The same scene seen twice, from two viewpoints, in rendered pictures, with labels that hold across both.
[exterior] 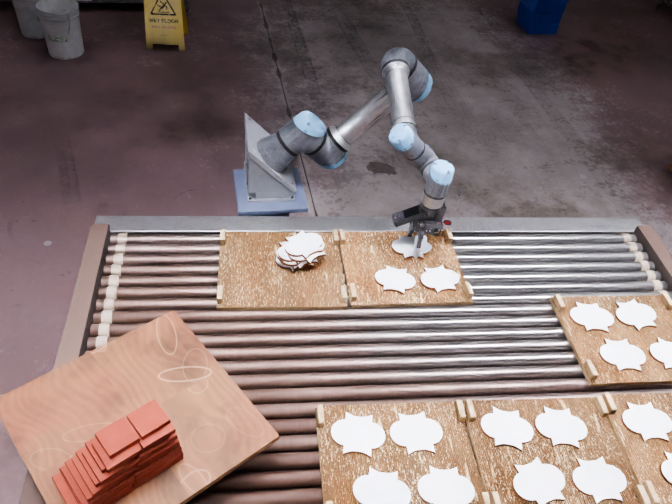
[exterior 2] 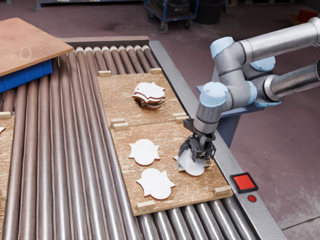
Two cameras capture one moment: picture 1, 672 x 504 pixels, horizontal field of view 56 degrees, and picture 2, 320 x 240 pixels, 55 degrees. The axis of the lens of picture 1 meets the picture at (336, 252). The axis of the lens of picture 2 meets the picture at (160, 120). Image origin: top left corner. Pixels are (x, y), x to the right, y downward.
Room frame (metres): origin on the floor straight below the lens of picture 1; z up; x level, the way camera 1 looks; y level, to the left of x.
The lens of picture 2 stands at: (1.39, -1.04, 1.76)
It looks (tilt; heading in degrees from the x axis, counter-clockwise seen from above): 38 degrees down; 81
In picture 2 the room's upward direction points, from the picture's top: 7 degrees clockwise
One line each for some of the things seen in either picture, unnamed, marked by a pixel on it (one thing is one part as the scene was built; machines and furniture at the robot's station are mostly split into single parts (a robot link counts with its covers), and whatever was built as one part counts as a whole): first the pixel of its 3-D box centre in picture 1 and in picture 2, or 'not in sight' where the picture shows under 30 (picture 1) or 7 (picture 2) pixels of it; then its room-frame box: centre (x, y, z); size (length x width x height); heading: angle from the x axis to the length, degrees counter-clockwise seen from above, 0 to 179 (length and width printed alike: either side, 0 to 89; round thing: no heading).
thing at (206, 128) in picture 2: (432, 198); (206, 121); (1.67, -0.29, 1.16); 0.08 x 0.08 x 0.05
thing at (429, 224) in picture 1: (428, 217); (201, 141); (1.67, -0.30, 1.08); 0.09 x 0.08 x 0.12; 102
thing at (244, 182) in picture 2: not in sight; (243, 183); (1.84, -0.34, 0.92); 0.06 x 0.06 x 0.01; 11
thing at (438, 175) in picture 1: (438, 178); (212, 102); (1.67, -0.30, 1.24); 0.09 x 0.08 x 0.11; 24
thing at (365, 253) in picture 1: (402, 266); (166, 159); (1.57, -0.23, 0.93); 0.41 x 0.35 x 0.02; 102
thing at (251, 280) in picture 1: (280, 269); (139, 97); (1.48, 0.18, 0.93); 0.41 x 0.35 x 0.02; 101
